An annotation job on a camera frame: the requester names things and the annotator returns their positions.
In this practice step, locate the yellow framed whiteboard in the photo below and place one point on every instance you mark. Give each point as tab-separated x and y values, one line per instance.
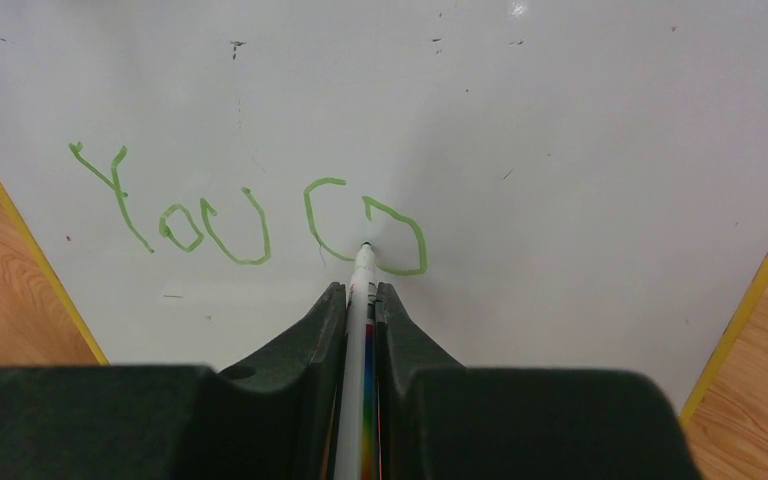
545	183

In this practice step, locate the green capped white marker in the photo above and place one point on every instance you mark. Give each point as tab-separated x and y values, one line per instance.
357	450

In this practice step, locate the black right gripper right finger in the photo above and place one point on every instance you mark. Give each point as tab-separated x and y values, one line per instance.
443	420

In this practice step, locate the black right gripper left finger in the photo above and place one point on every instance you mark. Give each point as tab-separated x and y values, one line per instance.
268	416

